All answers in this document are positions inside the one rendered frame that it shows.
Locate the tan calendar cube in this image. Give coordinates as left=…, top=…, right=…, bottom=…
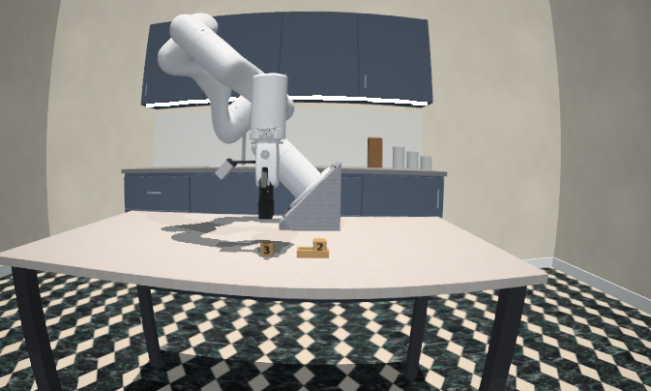
left=313, top=238, right=327, bottom=251
left=260, top=241, right=274, bottom=256

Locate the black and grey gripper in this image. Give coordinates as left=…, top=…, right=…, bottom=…
left=252, top=141, right=283, bottom=220

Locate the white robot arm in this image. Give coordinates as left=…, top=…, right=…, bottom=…
left=158, top=14, right=330, bottom=208

